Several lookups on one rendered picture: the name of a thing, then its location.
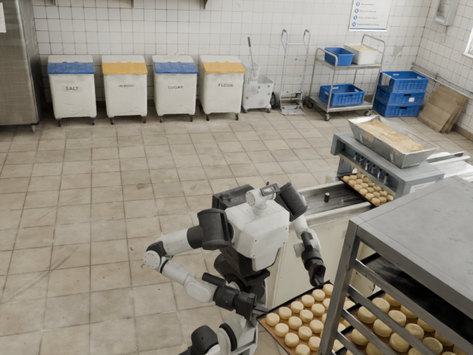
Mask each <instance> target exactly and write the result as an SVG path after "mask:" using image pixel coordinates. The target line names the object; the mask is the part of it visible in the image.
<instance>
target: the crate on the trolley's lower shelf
mask: <svg viewBox="0 0 473 355"><path fill-rule="evenodd" d="M333 87H339V88H338V89H332V95H331V99H330V103H329V105H330V106H332V107H333V106H347V105H356V104H362V103H363V100H364V96H365V91H364V90H362V89H360V88H358V87H356V86H355V85H352V84H341V85H333ZM330 89H331V85H322V86H320V92H319V96H318V97H319V98H320V99H321V100H323V101H324V102H325V103H327V104H328V101H329V93H330ZM355 89H356V90H358V91H359V92H357V91H355Z"/></svg>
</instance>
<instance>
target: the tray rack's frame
mask: <svg viewBox="0 0 473 355"><path fill-rule="evenodd" d="M358 217H359V218H361V219H363V220H364V221H365V223H362V224H360V225H359V226H358V229H357V232H356V235H357V236H359V237H360V238H362V239H363V240H365V241H366V242H367V243H369V244H371V245H372V246H373V247H375V248H376V249H378V250H379V251H380V252H382V253H383V254H385V255H387V256H388V257H389V258H390V259H392V260H394V261H395V262H396V263H398V264H399V265H401V266H402V267H404V268H405V269H407V270H408V271H410V272H411V273H412V274H414V275H416V276H417V277H418V278H419V279H421V280H423V281H424V282H426V283H427V284H428V285H430V286H431V287H433V288H434V289H436V290H437V291H439V292H440V293H442V294H443V295H444V296H446V297H448V298H449V299H450V300H451V301H453V302H455V303H456V304H457V305H459V306H460V307H462V308H463V309H464V310H466V311H468V312H469V313H471V314H472V315H473V183H471V182H469V181H467V180H465V179H462V180H460V181H457V180H454V179H453V178H451V177H447V178H446V179H443V180H440V181H438V182H435V183H434V184H432V185H429V186H427V187H424V188H422V189H419V190H417V191H415V192H412V193H410V194H407V195H405V196H403V197H401V198H398V199H395V200H393V201H390V202H389V203H387V204H384V205H382V206H379V207H376V208H374V209H372V210H370V211H367V212H365V213H362V214H360V215H358Z"/></svg>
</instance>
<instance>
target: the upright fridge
mask: <svg viewBox="0 0 473 355"><path fill-rule="evenodd" d="M0 3H2V6H3V10H4V20H5V26H6V32H0V125H25V124H30V125H31V128H32V130H33V131H32V133H33V134H35V133H36V131H35V130H36V127H35V125H38V124H39V122H40V118H41V115H42V111H43V107H44V102H45V97H44V88H43V83H42V74H41V68H40V63H39V54H38V48H37V39H36V34H35V28H34V19H33V14H32V4H31V0H0Z"/></svg>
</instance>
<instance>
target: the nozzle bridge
mask: <svg viewBox="0 0 473 355"><path fill-rule="evenodd" d="M353 150H355V151H354V152H353ZM352 152H353V154H352ZM356 152H357V153H358V155H359V154H360V155H359V157H358V161H359V160H360V159H361V156H363V160H365V159H366V160H365V162H364V165H366V163H367V160H369V161H370V162H369V166H370V164H371V162H372V164H371V166H370V169H372V166H373V165H374V164H375V165H376V166H375V170H376V169H377V167H378V166H379V167H378V169H377V171H376V173H378V172H379V169H380V168H381V169H382V170H381V176H382V174H383V172H384V171H386V172H385V173H384V174H383V178H384V177H385V175H386V173H388V180H387V183H384V179H382V178H381V177H380V178H377V175H376V174H375V171H374V174H371V170H369V167H368V169H367V170H365V166H364V165H361V166H360V165H359V162H358V161H357V160H356V161H353V159H354V158H352V157H354V156H355V153H356ZM330 153H331V154H332V155H333V156H337V155H338V156H340V160H339V167H338V170H337V173H338V174H340V175H342V174H346V173H352V172H353V170H352V168H351V166H353V167H354V168H356V169H358V170H359V171H360V172H361V173H363V174H364V175H366V176H367V177H368V178H370V179H371V180H373V181H374V182H375V183H377V184H378V185H379V186H381V187H382V188H384V189H385V190H386V191H387V192H389V193H391V194H392V195H394V196H395V198H394V200H395V199H398V198H401V197H403V196H405V195H407V194H410V193H412V192H415V191H417V190H419V189H422V188H424V187H427V186H429V185H432V184H434V183H435V182H438V181H440V180H443V178H444V175H445V173H444V172H443V171H441V170H439V169H438V168H436V167H434V166H433V165H431V164H429V163H427V162H426V161H424V162H423V163H422V164H421V165H419V166H414V167H410V168H404V169H400V168H399V167H398V166H396V165H394V164H393V163H391V162H390V161H388V160H386V159H385V158H384V157H382V156H380V155H379V154H377V153H376V152H374V151H373V150H371V149H369V148H368V147H366V146H365V145H364V144H362V143H360V142H359V141H357V140H356V139H355V137H354V135H353V132H352V131H347V132H338V133H334V136H333V140H332V147H331V151H330ZM351 154H352V157H351Z"/></svg>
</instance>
